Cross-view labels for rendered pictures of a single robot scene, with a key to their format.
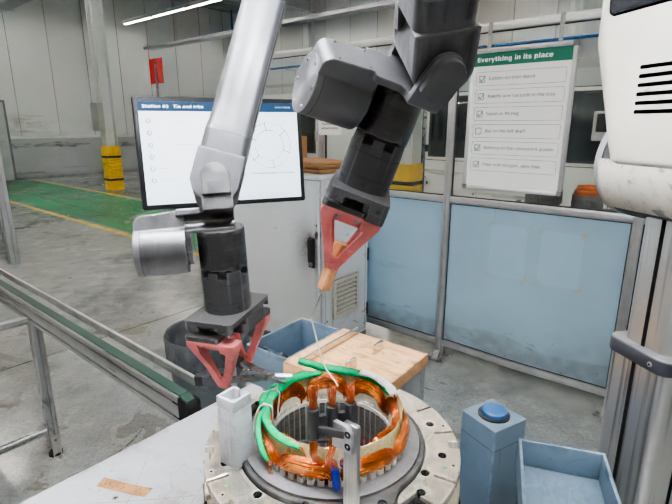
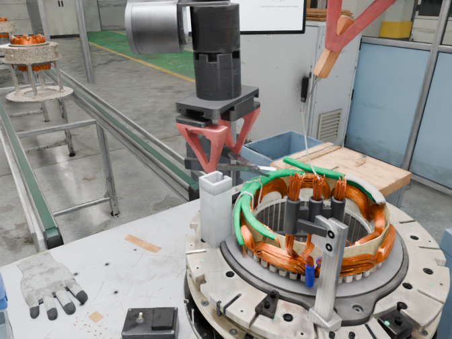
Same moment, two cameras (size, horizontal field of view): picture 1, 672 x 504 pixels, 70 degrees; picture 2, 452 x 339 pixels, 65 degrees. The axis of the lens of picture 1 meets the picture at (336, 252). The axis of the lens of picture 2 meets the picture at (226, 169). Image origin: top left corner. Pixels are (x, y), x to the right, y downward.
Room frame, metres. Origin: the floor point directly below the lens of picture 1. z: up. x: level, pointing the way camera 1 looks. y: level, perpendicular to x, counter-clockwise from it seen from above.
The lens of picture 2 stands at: (0.15, 0.01, 1.38)
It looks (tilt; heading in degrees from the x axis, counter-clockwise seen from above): 26 degrees down; 16
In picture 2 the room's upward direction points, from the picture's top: straight up
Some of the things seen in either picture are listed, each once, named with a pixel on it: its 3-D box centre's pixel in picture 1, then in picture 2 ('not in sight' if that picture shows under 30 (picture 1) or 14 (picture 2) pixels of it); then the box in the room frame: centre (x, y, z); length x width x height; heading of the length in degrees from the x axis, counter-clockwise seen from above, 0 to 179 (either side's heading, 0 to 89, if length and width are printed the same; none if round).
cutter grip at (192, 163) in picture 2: (210, 380); (198, 164); (0.56, 0.16, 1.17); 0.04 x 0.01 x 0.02; 84
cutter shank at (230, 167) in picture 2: (248, 378); (233, 167); (0.56, 0.11, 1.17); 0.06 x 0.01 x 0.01; 94
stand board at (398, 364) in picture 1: (356, 363); (338, 173); (0.82, -0.04, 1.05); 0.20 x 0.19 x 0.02; 53
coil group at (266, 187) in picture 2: (288, 398); (270, 192); (0.59, 0.06, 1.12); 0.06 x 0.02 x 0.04; 146
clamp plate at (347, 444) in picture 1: (342, 436); (324, 235); (0.40, -0.01, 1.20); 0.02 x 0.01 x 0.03; 48
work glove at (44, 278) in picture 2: not in sight; (50, 279); (0.63, 0.56, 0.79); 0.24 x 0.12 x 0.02; 50
